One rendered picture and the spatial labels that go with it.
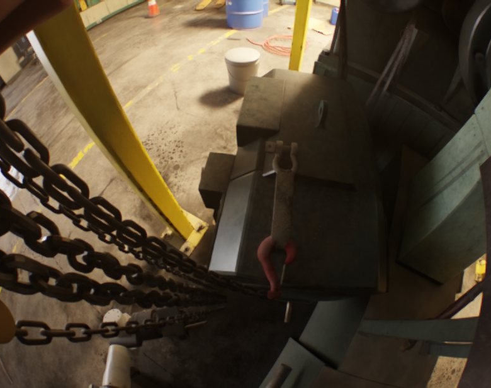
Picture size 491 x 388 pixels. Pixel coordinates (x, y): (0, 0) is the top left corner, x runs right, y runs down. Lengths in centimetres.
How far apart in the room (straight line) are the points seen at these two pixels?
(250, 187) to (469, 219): 63
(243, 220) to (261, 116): 28
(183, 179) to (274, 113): 107
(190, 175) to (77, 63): 122
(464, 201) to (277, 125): 56
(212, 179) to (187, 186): 93
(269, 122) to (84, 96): 45
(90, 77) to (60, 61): 9
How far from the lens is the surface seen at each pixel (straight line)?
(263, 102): 64
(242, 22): 367
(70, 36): 52
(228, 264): 46
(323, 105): 58
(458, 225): 74
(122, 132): 64
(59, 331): 18
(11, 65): 843
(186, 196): 149
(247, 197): 49
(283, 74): 85
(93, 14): 755
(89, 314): 165
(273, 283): 42
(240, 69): 195
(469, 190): 68
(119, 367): 63
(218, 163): 63
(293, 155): 49
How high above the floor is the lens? 128
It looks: 62 degrees down
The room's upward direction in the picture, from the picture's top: 1 degrees counter-clockwise
